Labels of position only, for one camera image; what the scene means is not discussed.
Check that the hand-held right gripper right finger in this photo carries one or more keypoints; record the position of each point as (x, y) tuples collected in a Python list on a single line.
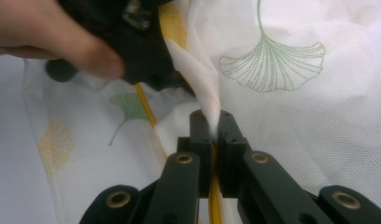
[(230, 149)]

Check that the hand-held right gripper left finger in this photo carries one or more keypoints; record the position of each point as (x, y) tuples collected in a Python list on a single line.
[(204, 149)]

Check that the leaf-print storage bag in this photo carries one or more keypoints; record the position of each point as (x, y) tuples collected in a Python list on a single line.
[(303, 124)]

